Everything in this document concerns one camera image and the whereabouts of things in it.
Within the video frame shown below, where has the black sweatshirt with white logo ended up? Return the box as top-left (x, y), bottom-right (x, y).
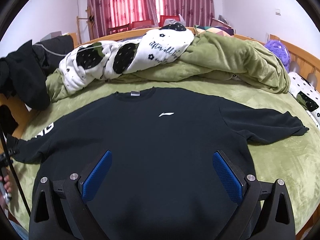
top-left (7, 88), bottom-right (308, 239)

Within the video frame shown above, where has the person's left hand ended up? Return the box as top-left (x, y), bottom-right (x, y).
top-left (0, 174), bottom-right (12, 210)

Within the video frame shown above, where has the black jacket on footboard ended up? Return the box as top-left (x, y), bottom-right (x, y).
top-left (1, 35), bottom-right (74, 111)

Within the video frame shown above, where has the white patterned pillow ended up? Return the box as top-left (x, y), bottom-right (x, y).
top-left (289, 72), bottom-right (320, 129)

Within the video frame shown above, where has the wooden coat rack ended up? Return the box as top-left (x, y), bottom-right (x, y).
top-left (76, 6), bottom-right (95, 44)

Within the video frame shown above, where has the purple plush toy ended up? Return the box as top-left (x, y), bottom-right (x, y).
top-left (265, 40), bottom-right (291, 72)

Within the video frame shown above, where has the green and white patterned quilt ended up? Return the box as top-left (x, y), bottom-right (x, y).
top-left (46, 23), bottom-right (290, 102)

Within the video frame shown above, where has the red striped curtain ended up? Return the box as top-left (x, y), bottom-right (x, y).
top-left (88, 0), bottom-right (214, 37)

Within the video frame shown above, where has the red chair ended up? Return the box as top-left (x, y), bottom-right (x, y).
top-left (159, 15), bottom-right (180, 27)

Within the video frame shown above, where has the black cable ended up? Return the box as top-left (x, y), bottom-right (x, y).
top-left (0, 129), bottom-right (32, 217)

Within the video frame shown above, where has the wall light switch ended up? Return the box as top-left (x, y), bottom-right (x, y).
top-left (275, 9), bottom-right (281, 16)

